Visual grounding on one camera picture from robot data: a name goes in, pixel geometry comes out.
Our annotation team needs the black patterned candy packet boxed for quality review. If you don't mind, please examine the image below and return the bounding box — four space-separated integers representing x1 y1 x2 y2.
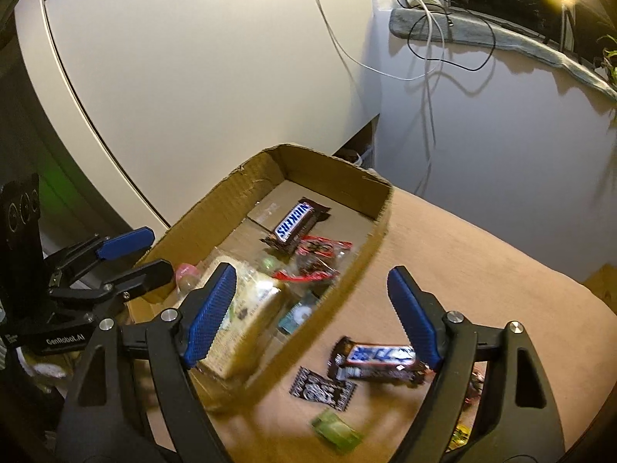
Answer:
288 367 357 412

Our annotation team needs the white cable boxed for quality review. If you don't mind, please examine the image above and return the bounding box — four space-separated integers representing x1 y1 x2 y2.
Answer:
298 0 448 151

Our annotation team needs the potted spider plant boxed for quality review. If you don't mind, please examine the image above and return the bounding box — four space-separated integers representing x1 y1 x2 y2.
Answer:
597 35 617 87

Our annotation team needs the Snickers bar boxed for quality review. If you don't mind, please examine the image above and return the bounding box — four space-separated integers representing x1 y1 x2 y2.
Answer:
260 196 330 256
327 336 431 388

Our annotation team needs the mint candy teal packet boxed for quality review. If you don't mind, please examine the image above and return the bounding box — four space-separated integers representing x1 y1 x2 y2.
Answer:
277 293 319 336

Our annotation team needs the red clear snack bag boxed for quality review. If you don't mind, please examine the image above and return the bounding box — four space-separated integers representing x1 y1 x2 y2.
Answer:
463 368 484 409
272 235 354 293

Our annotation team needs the grey window sill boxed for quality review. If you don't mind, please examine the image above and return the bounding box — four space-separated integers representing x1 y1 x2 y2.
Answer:
389 6 617 105

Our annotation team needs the cardboard box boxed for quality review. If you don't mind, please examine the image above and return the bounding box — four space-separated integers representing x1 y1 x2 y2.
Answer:
145 144 393 412

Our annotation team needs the green candy packet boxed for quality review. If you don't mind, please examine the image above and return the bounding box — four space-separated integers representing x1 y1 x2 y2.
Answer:
310 410 363 454

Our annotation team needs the large cracker pack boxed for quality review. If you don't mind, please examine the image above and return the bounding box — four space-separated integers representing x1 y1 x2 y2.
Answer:
198 254 287 380

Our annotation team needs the yellow candy packet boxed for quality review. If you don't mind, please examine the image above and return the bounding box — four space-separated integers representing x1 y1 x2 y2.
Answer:
448 422 470 451

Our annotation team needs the black cable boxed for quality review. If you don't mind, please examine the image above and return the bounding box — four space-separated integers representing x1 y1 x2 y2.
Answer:
373 0 498 73

